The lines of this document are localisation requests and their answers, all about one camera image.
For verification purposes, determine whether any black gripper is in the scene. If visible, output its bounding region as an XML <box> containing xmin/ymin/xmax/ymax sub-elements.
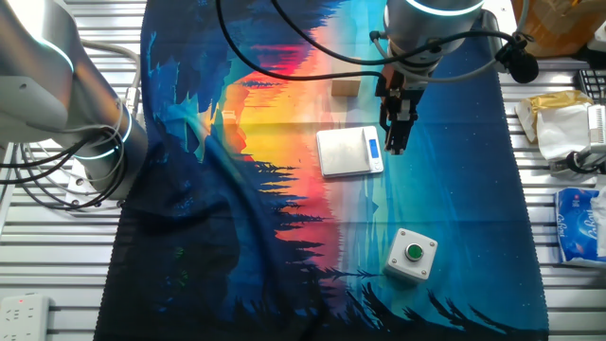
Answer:
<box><xmin>376</xmin><ymin>63</ymin><xmax>428</xmax><ymax>156</ymax></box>

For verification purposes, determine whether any tan wooden block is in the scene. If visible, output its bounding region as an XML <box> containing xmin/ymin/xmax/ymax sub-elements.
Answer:
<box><xmin>330</xmin><ymin>58</ymin><xmax>364</xmax><ymax>99</ymax></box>

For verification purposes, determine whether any grey box with green button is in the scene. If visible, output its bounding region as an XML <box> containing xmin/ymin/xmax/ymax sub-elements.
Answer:
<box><xmin>383</xmin><ymin>227</ymin><xmax>439</xmax><ymax>284</ymax></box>

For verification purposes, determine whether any gold foil wrapper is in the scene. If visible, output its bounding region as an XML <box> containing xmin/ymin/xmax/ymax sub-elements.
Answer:
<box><xmin>526</xmin><ymin>89</ymin><xmax>594</xmax><ymax>125</ymax></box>

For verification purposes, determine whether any yellow white crumpled bag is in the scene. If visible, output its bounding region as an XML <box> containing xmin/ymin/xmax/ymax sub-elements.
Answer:
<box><xmin>514</xmin><ymin>97</ymin><xmax>596</xmax><ymax>162</ymax></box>

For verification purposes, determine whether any sunset forest printed cloth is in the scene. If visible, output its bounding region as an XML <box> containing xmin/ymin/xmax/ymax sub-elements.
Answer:
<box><xmin>93</xmin><ymin>0</ymin><xmax>550</xmax><ymax>341</ymax></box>

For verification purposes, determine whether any brown cardboard box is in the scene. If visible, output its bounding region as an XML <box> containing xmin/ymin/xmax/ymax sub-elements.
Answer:
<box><xmin>509</xmin><ymin>0</ymin><xmax>606</xmax><ymax>59</ymax></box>

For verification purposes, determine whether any black keyboard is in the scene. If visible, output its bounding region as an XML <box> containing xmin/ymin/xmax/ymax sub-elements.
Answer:
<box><xmin>578</xmin><ymin>68</ymin><xmax>606</xmax><ymax>104</ymax></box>

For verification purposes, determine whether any blue tissue pack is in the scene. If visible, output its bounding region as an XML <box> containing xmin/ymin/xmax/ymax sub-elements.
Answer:
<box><xmin>553</xmin><ymin>187</ymin><xmax>606</xmax><ymax>265</ymax></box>

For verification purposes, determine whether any white power strip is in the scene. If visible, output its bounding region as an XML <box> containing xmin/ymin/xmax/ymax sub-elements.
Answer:
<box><xmin>0</xmin><ymin>293</ymin><xmax>53</xmax><ymax>341</ymax></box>

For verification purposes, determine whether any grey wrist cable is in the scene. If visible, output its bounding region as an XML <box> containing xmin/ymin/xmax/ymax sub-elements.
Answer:
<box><xmin>369</xmin><ymin>0</ymin><xmax>531</xmax><ymax>84</ymax></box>

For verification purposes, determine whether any black cable connector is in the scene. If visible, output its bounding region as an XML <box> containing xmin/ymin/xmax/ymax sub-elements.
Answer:
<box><xmin>494</xmin><ymin>40</ymin><xmax>541</xmax><ymax>85</ymax></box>

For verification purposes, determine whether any thick grey base cable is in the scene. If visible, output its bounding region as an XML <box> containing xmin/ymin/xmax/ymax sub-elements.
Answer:
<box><xmin>80</xmin><ymin>39</ymin><xmax>144</xmax><ymax>119</ymax></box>

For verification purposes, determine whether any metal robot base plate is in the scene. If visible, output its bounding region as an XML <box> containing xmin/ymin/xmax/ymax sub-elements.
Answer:
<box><xmin>61</xmin><ymin>155</ymin><xmax>127</xmax><ymax>210</ymax></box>

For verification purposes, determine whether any black base cable bundle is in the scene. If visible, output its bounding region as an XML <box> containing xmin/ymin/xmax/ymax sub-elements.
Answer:
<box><xmin>0</xmin><ymin>135</ymin><xmax>129</xmax><ymax>212</ymax></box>

